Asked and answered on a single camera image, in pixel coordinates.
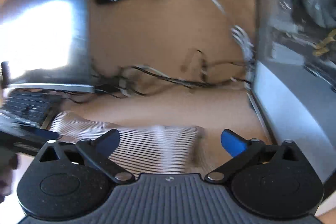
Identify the white striped long-sleeve shirt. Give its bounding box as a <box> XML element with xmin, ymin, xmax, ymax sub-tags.
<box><xmin>50</xmin><ymin>111</ymin><xmax>212</xmax><ymax>176</ymax></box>

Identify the left gloved hand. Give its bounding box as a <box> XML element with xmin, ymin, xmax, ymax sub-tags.
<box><xmin>0</xmin><ymin>147</ymin><xmax>19</xmax><ymax>203</ymax></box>

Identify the black keyboard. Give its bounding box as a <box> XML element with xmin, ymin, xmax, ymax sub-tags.
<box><xmin>1</xmin><ymin>90</ymin><xmax>63</xmax><ymax>127</ymax></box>

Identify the left computer monitor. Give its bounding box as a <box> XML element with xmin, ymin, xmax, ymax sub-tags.
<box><xmin>1</xmin><ymin>0</ymin><xmax>94</xmax><ymax>93</ymax></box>

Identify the white cable bundle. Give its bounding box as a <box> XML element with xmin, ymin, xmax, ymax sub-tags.
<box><xmin>192</xmin><ymin>0</ymin><xmax>257</xmax><ymax>88</ymax></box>

